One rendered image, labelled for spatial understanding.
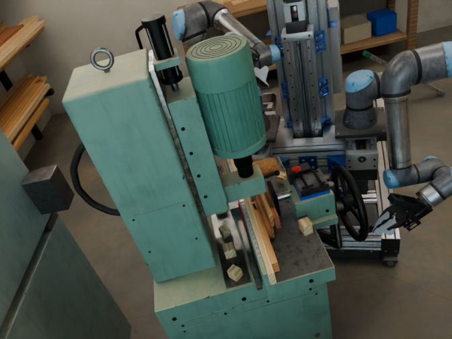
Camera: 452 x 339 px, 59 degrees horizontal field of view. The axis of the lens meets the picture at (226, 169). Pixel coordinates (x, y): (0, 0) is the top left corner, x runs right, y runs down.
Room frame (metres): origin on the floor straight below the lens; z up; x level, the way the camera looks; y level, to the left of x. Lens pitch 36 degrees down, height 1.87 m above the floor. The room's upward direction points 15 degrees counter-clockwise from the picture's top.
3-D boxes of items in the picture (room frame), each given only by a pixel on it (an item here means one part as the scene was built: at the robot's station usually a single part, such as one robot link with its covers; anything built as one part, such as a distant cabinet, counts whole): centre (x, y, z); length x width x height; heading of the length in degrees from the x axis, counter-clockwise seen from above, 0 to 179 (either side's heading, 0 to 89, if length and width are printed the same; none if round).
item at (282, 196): (1.02, -0.16, 0.95); 0.09 x 0.07 x 0.09; 1
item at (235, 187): (1.04, -0.04, 1.03); 0.14 x 0.07 x 0.09; 91
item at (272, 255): (1.07, -0.06, 0.92); 0.62 x 0.02 x 0.04; 1
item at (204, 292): (1.03, 0.06, 0.76); 0.57 x 0.45 x 0.09; 91
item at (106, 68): (1.03, 0.23, 1.55); 0.06 x 0.02 x 0.07; 91
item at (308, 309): (1.03, 0.06, 0.35); 0.58 x 0.45 x 0.71; 91
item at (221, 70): (1.03, -0.06, 1.35); 0.18 x 0.18 x 0.31
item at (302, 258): (1.02, -0.17, 0.87); 0.61 x 0.30 x 0.06; 1
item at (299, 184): (1.02, -0.26, 0.99); 0.13 x 0.11 x 0.06; 1
